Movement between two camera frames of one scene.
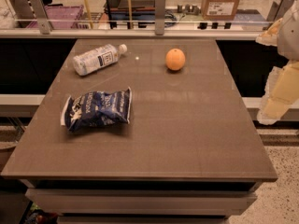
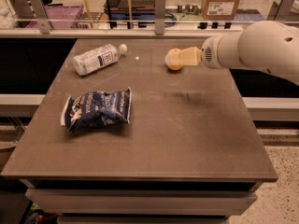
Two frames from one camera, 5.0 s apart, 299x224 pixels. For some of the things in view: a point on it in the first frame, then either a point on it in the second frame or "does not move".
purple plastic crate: x=60 y=17 does not move
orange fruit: x=175 y=59 does not move
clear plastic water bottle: x=98 y=58 does not move
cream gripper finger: x=281 y=93 -> x=187 y=57
